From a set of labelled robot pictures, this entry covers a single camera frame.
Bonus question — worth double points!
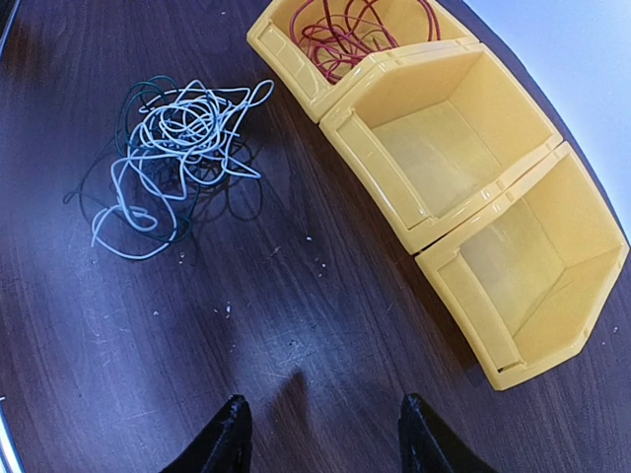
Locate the long red wire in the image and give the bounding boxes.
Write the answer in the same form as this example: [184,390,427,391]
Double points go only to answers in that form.
[289,0,440,85]

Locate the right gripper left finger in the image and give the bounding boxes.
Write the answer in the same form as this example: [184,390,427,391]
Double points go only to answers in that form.
[163,394,252,473]

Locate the wire bundle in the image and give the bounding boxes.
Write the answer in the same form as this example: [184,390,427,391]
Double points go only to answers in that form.
[62,74,276,261]

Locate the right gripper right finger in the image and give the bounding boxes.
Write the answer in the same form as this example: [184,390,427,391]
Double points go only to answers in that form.
[397,393,488,472]

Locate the yellow three-compartment bin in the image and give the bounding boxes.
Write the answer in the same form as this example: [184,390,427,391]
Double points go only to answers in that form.
[247,1,629,390]

